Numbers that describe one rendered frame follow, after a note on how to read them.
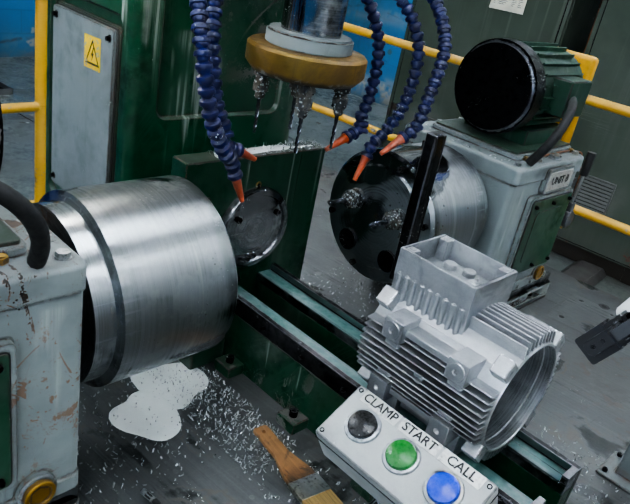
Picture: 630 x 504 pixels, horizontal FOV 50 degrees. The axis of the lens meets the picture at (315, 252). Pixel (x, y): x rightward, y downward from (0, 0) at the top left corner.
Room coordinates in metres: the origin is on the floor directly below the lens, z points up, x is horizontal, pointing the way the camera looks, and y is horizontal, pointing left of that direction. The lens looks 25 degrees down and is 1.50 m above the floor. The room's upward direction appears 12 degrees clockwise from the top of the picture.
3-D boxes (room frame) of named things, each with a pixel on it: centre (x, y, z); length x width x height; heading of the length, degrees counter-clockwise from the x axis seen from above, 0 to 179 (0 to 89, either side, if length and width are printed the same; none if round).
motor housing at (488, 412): (0.78, -0.22, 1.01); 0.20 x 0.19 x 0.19; 49
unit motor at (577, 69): (1.46, -0.40, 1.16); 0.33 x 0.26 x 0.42; 139
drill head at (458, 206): (1.25, -0.18, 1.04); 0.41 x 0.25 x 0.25; 139
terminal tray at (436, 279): (0.81, -0.19, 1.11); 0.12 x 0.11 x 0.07; 49
